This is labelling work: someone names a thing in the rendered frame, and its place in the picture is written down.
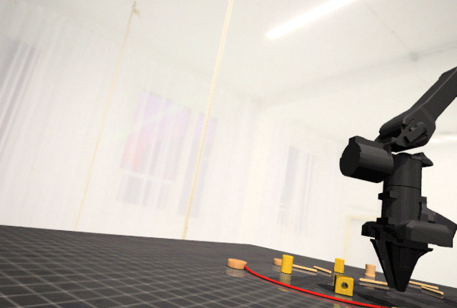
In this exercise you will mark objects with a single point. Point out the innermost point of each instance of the yellow cylinder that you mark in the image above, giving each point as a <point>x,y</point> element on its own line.
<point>286,264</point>

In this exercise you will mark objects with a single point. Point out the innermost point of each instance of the small yellow block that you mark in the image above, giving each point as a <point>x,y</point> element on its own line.
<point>339,265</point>

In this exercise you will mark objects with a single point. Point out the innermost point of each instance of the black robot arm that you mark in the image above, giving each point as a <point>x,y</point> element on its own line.
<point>373,161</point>

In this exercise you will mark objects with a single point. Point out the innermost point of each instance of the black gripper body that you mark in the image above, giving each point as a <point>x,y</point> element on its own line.
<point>399,220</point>

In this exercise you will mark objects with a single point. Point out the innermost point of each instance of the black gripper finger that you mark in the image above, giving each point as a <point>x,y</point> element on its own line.
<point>403,259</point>
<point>382,253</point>

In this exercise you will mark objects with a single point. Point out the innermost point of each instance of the yellow wooden block with hole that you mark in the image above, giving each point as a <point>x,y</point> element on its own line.
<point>348,289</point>

